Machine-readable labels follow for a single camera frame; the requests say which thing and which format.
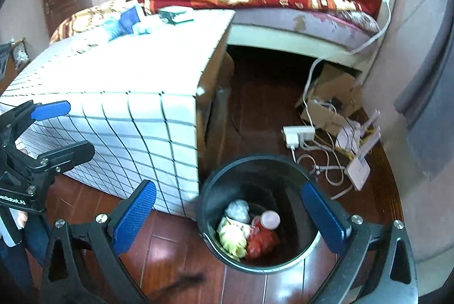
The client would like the brown wooden table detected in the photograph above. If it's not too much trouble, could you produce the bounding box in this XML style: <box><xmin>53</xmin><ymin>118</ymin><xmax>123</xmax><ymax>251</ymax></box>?
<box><xmin>197</xmin><ymin>50</ymin><xmax>235</xmax><ymax>184</ymax></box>

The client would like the blue grey tied curtain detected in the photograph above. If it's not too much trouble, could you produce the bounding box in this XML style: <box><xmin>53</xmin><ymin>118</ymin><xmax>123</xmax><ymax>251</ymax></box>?
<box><xmin>394</xmin><ymin>0</ymin><xmax>454</xmax><ymax>180</ymax></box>

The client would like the white router with antennas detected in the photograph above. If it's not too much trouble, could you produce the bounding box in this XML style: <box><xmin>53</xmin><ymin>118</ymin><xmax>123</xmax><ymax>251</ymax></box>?
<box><xmin>335</xmin><ymin>110</ymin><xmax>382</xmax><ymax>157</ymax></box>

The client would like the green box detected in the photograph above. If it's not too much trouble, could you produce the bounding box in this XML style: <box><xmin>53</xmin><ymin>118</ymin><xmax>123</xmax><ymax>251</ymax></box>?
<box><xmin>158</xmin><ymin>6</ymin><xmax>195</xmax><ymax>25</ymax></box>

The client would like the black trash bin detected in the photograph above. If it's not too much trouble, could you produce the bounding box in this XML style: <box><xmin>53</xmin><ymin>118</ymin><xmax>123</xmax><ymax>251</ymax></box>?
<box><xmin>200</xmin><ymin>156</ymin><xmax>329</xmax><ymax>274</ymax></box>

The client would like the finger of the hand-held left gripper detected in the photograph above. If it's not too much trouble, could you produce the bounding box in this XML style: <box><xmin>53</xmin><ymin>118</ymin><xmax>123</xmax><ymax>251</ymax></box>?
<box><xmin>0</xmin><ymin>100</ymin><xmax>72</xmax><ymax>148</ymax></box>
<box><xmin>30</xmin><ymin>141</ymin><xmax>96</xmax><ymax>173</ymax></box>

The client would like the red plastic bag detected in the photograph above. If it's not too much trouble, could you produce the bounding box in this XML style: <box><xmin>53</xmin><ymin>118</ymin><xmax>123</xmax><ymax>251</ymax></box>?
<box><xmin>245</xmin><ymin>228</ymin><xmax>281</xmax><ymax>260</ymax></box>

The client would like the flat white router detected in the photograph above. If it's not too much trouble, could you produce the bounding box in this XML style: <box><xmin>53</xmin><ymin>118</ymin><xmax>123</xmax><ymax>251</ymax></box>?
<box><xmin>344</xmin><ymin>153</ymin><xmax>371</xmax><ymax>191</ymax></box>

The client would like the white tissue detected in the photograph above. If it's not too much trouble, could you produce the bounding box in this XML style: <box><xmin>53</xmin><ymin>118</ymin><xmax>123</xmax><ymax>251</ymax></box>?
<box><xmin>133</xmin><ymin>18</ymin><xmax>167</xmax><ymax>35</ymax></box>

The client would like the red paper cup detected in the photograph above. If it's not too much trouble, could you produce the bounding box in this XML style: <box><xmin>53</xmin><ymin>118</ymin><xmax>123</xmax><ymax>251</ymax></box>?
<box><xmin>252</xmin><ymin>210</ymin><xmax>281</xmax><ymax>230</ymax></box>

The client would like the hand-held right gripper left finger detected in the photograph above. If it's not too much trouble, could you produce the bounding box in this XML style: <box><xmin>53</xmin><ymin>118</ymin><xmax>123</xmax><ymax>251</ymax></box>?
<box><xmin>41</xmin><ymin>180</ymin><xmax>157</xmax><ymax>304</ymax></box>

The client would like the person's blue jeans leg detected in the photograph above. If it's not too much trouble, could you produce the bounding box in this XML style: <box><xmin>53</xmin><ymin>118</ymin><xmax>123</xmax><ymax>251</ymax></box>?
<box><xmin>0</xmin><ymin>213</ymin><xmax>52</xmax><ymax>294</ymax></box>

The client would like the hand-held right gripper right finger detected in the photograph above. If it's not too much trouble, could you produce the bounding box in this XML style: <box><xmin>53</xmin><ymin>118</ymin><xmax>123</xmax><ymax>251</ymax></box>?
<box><xmin>301</xmin><ymin>181</ymin><xmax>417</xmax><ymax>304</ymax></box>

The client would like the cardboard box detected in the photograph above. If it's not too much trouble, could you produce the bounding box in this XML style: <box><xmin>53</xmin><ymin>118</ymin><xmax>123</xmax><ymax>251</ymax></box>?
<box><xmin>296</xmin><ymin>64</ymin><xmax>362</xmax><ymax>134</ymax></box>

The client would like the long white cable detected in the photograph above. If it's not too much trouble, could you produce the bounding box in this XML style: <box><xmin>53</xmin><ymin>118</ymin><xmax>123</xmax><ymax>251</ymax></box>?
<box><xmin>303</xmin><ymin>0</ymin><xmax>392</xmax><ymax>129</ymax></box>

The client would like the grey mattress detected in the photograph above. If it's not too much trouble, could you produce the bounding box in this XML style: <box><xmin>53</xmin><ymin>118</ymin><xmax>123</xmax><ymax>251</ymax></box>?
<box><xmin>227</xmin><ymin>11</ymin><xmax>380</xmax><ymax>53</ymax></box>

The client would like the yellow cloth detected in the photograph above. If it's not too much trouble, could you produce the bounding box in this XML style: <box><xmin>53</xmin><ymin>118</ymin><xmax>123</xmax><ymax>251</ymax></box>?
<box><xmin>216</xmin><ymin>215</ymin><xmax>249</xmax><ymax>257</ymax></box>

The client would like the checked white tablecloth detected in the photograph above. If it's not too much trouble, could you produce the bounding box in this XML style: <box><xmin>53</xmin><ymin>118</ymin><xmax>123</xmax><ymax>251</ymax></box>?
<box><xmin>0</xmin><ymin>8</ymin><xmax>236</xmax><ymax>219</ymax></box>

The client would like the white power strip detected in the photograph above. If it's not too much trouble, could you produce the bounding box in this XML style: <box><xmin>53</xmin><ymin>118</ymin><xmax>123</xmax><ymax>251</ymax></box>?
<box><xmin>283</xmin><ymin>125</ymin><xmax>316</xmax><ymax>148</ymax></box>

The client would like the clear plastic bag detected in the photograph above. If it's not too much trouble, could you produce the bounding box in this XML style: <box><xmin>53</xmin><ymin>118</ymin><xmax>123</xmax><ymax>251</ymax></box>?
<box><xmin>225</xmin><ymin>199</ymin><xmax>251</xmax><ymax>223</ymax></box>

